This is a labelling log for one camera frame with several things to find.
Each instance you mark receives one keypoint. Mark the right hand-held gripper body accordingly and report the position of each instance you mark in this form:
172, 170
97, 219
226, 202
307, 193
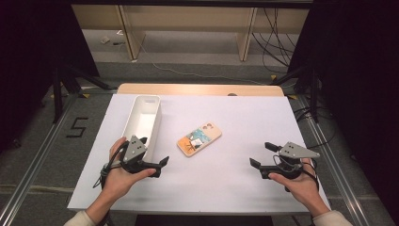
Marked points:
290, 157

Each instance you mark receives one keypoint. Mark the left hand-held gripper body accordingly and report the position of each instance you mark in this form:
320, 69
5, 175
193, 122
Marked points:
134, 150

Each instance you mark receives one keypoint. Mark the white plastic storage box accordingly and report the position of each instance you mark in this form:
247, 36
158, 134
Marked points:
142, 121

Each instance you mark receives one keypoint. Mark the orange picture phone case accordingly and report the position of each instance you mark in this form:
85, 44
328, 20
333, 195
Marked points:
199, 139

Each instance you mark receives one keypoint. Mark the person's right hand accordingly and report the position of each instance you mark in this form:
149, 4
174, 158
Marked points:
301, 186

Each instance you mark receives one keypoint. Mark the person's left hand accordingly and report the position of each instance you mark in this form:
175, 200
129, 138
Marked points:
120, 180

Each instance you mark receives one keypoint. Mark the black metal stand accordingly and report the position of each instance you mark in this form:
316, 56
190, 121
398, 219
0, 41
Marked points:
314, 94
58, 94

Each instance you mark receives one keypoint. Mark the black curtain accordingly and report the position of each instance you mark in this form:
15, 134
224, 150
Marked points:
28, 62
360, 94

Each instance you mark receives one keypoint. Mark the small white floor object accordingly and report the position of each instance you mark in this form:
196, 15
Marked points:
105, 40

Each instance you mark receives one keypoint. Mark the beige wooden shelf unit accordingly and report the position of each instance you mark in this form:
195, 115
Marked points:
188, 22

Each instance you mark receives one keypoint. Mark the aluminium floor rail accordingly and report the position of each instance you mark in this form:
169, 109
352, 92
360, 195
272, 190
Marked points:
37, 163
332, 163

